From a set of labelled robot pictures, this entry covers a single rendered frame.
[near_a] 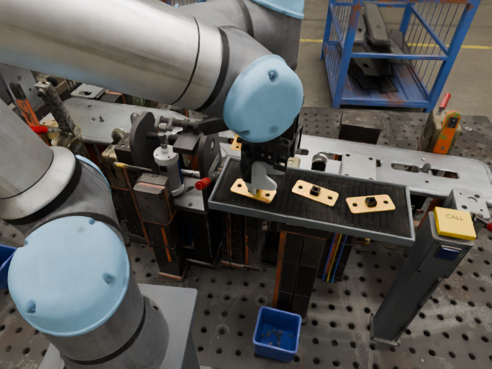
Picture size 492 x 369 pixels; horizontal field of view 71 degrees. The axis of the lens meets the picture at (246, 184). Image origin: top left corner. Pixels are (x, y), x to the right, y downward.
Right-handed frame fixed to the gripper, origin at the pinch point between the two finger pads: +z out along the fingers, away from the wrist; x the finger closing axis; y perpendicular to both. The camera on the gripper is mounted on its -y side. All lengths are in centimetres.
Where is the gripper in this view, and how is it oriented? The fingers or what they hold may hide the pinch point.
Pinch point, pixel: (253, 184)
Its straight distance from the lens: 66.5
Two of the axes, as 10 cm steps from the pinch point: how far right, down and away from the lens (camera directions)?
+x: 4.2, -6.3, 6.5
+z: 0.0, 7.2, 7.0
